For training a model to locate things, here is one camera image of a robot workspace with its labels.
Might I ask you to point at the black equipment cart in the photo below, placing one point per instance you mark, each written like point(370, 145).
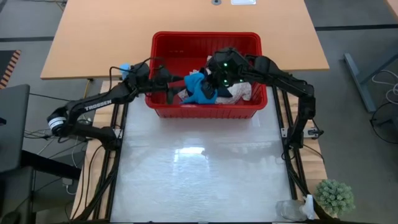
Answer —
point(15, 193)

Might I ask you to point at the wooden desk corner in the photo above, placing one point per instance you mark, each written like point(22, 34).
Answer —
point(394, 6)

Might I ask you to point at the red plastic laundry basket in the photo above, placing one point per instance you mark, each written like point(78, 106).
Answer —
point(186, 46)

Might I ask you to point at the white lace cloth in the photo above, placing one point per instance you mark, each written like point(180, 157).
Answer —
point(239, 91)

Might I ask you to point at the grey desk grommet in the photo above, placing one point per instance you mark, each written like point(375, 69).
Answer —
point(216, 2)

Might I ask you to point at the dark grey flat panel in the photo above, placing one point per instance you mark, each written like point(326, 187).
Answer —
point(14, 124)

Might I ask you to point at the black aluminium table frame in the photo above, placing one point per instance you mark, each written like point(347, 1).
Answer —
point(291, 183)

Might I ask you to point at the blue towel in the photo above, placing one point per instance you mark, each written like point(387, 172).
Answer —
point(194, 88)

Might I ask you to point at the grey metal desk leg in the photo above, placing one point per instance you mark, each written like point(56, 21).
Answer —
point(357, 79)

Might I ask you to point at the large wooden desk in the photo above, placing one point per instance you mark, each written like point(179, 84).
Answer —
point(93, 37)

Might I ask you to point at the light blue air freshener bottle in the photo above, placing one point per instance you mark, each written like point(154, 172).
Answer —
point(124, 69)

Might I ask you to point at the black mat orange striped edge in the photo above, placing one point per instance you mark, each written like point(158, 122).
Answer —
point(12, 65)

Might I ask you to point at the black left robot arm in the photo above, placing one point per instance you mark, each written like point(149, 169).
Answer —
point(99, 105)

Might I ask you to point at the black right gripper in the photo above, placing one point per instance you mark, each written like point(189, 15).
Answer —
point(228, 73)

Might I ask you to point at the white power adapter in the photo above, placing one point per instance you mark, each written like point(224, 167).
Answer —
point(67, 182)

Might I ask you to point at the clear spray bottle white trigger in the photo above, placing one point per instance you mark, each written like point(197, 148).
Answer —
point(289, 210)

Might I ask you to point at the small green artificial plant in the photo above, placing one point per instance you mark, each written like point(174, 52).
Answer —
point(334, 197)

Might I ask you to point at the white sheet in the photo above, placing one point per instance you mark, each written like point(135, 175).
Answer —
point(243, 2)

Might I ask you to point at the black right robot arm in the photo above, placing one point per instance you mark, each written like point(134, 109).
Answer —
point(280, 77)

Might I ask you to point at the white power strip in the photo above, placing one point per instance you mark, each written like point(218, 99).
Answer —
point(311, 132)

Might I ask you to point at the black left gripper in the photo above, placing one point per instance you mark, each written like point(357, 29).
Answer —
point(160, 82)

